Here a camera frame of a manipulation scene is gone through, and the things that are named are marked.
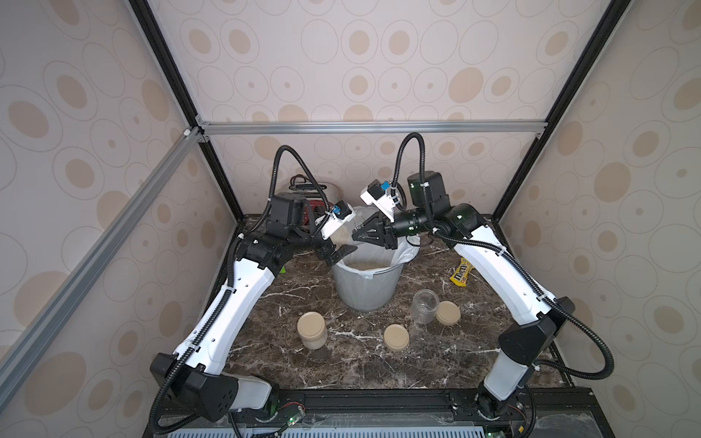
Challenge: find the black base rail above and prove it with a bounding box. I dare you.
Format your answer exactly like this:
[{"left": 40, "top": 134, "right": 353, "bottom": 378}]
[{"left": 173, "top": 387, "right": 613, "bottom": 437}]

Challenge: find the red polka dot toaster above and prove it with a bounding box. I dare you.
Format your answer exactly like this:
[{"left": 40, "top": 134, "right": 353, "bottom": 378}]
[{"left": 295, "top": 182, "right": 341, "bottom": 215}]

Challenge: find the beige jar lid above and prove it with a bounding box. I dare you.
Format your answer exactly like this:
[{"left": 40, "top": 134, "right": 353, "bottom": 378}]
[
  {"left": 434, "top": 300, "right": 461, "bottom": 327},
  {"left": 383, "top": 324, "right": 410, "bottom": 351}
]

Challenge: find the white plastic bin liner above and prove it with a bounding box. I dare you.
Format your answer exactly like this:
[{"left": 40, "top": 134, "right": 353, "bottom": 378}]
[{"left": 339, "top": 237, "right": 419, "bottom": 272}]

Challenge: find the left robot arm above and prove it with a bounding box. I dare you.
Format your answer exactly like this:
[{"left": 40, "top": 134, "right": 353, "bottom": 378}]
[{"left": 148, "top": 145, "right": 356, "bottom": 435}]

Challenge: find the horizontal aluminium rail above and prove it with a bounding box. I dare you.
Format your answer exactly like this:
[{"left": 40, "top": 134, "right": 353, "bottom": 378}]
[{"left": 201, "top": 120, "right": 548, "bottom": 137}]

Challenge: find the glass rice jar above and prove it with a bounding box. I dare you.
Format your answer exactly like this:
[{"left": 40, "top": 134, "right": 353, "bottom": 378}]
[
  {"left": 297, "top": 311, "right": 328, "bottom": 350},
  {"left": 330, "top": 206, "right": 378, "bottom": 246},
  {"left": 410, "top": 289, "right": 440, "bottom": 324}
]

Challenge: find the left side aluminium rail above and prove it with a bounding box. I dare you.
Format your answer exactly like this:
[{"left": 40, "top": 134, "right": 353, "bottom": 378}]
[{"left": 1, "top": 127, "right": 203, "bottom": 410}]

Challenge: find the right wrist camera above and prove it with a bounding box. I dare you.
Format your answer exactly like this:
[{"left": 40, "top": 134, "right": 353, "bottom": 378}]
[{"left": 360, "top": 179, "right": 406, "bottom": 223}]

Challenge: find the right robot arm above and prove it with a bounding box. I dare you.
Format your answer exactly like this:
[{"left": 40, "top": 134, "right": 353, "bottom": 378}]
[{"left": 352, "top": 132, "right": 614, "bottom": 421}]

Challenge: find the yellow snack packet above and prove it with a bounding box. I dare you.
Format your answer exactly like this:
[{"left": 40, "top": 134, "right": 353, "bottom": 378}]
[{"left": 450, "top": 258, "right": 474, "bottom": 288}]

